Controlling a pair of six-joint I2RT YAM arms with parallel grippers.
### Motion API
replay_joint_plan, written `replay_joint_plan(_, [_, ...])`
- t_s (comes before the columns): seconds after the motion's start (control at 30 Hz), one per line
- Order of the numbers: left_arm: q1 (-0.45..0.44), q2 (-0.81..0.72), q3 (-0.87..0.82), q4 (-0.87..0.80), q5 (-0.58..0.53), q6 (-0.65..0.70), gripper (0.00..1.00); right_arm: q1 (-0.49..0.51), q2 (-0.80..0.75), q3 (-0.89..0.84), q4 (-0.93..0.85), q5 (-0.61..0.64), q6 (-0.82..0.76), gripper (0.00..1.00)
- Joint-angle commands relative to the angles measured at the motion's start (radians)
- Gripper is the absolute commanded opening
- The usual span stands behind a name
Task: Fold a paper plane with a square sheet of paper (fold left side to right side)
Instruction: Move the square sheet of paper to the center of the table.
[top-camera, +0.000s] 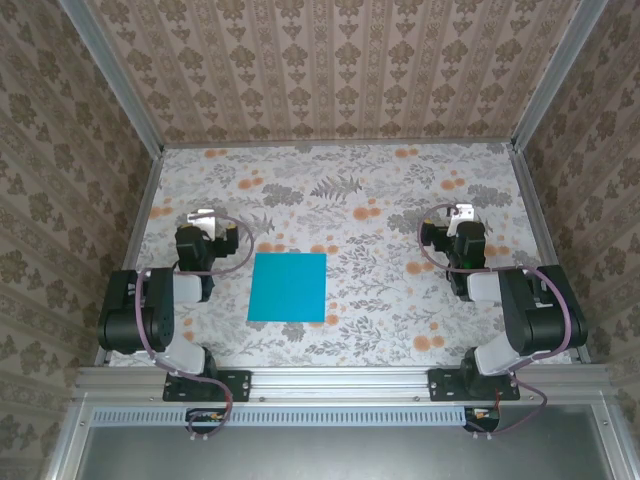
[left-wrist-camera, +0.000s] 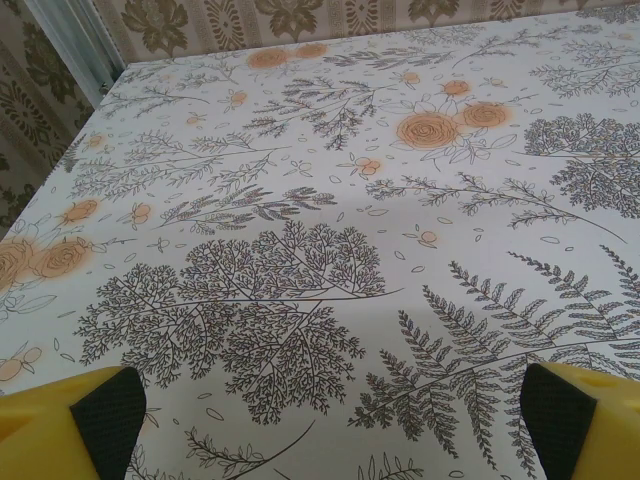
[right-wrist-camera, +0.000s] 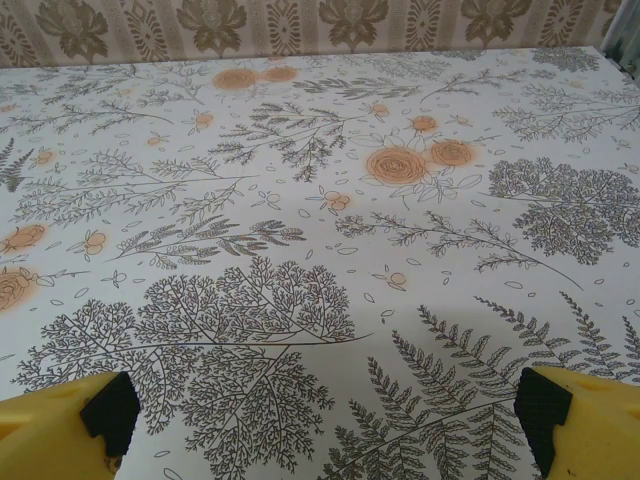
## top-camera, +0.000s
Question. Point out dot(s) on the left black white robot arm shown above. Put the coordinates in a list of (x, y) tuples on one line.
[(117, 320)]

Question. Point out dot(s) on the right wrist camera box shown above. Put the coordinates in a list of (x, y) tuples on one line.
[(461, 215)]

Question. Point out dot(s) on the floral patterned table covering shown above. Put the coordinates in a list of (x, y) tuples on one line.
[(350, 350)]

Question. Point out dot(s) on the grey metal panel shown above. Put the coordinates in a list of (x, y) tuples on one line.
[(340, 455)]

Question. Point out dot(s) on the aluminium side rail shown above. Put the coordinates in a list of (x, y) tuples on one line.
[(531, 200), (132, 250)]

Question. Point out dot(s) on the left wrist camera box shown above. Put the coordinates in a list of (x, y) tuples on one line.
[(202, 220)]

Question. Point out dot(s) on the aluminium mounting rail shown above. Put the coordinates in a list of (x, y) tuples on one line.
[(340, 382)]

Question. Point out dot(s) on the aluminium frame post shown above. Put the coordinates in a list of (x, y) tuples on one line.
[(557, 75), (114, 75)]

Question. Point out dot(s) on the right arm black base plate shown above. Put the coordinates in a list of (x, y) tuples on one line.
[(440, 385)]

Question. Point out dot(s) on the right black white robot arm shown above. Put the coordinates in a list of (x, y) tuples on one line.
[(545, 330)]

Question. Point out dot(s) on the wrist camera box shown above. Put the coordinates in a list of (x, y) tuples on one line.
[(202, 220), (461, 215)]

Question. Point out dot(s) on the blue paper sheet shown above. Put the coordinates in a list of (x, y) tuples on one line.
[(287, 287)]

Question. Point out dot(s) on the black controller board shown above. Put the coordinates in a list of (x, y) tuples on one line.
[(487, 425), (200, 425)]

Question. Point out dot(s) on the thin aluminium edge rail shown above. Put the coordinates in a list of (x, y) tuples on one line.
[(340, 144)]

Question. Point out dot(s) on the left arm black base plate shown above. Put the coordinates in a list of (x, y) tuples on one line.
[(240, 385)]

